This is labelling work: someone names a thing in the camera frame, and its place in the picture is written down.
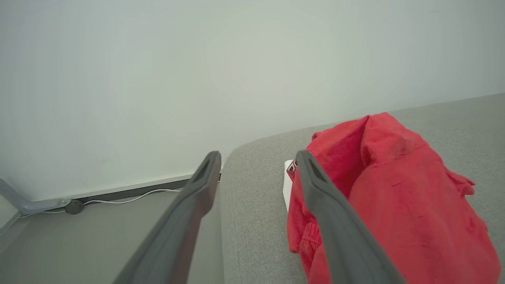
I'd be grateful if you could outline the grey fabric sofa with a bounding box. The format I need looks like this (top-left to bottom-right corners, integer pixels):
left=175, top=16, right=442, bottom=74
left=219, top=93, right=505, bottom=284

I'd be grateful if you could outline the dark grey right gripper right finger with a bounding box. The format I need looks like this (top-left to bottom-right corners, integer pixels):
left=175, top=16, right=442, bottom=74
left=296, top=150, right=406, bottom=284

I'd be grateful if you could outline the red garment with white stripes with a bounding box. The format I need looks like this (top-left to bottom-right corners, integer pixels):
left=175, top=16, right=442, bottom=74
left=286, top=112, right=501, bottom=284

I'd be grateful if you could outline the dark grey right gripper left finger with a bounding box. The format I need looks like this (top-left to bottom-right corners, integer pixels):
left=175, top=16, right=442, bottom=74
left=114, top=151, right=222, bottom=284

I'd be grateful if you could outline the grey partition frame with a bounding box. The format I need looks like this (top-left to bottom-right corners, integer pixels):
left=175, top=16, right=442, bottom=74
left=0, top=177, right=72, bottom=234

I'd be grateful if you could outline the thin white cable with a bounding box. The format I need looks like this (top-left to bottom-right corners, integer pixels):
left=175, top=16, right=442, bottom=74
left=18, top=188, right=186, bottom=218

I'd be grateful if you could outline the dark baseboard strip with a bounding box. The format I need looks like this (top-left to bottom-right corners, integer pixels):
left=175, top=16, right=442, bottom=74
left=71, top=178, right=192, bottom=203

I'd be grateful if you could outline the white fabric piece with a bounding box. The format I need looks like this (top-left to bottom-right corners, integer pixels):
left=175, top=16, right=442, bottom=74
left=282, top=159, right=296, bottom=212

